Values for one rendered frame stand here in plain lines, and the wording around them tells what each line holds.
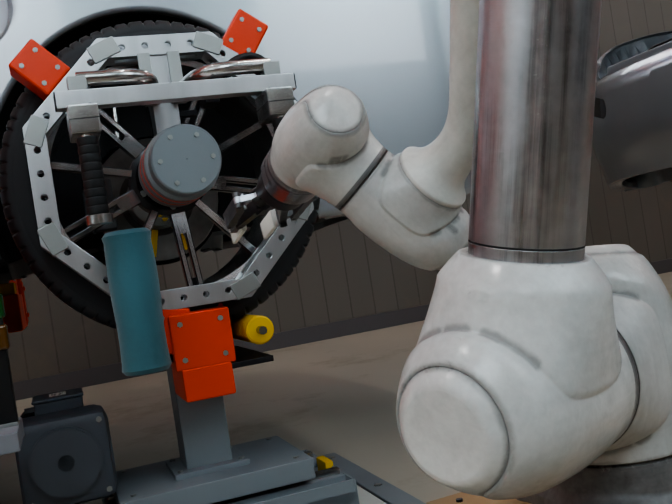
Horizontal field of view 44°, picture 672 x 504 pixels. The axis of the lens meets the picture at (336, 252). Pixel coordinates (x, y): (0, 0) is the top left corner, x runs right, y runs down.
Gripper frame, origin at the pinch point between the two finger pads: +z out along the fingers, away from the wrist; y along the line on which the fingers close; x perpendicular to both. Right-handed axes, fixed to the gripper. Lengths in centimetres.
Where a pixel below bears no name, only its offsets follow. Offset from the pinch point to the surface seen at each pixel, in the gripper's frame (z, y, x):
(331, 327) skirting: 464, -203, -61
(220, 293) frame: 32.0, -1.1, 2.5
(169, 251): 81, -4, -23
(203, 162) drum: 11.9, 2.2, -17.3
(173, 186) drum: 13.3, 8.2, -13.9
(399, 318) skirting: 464, -261, -58
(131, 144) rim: 34.4, 9.5, -32.3
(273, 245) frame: 29.0, -13.3, -4.9
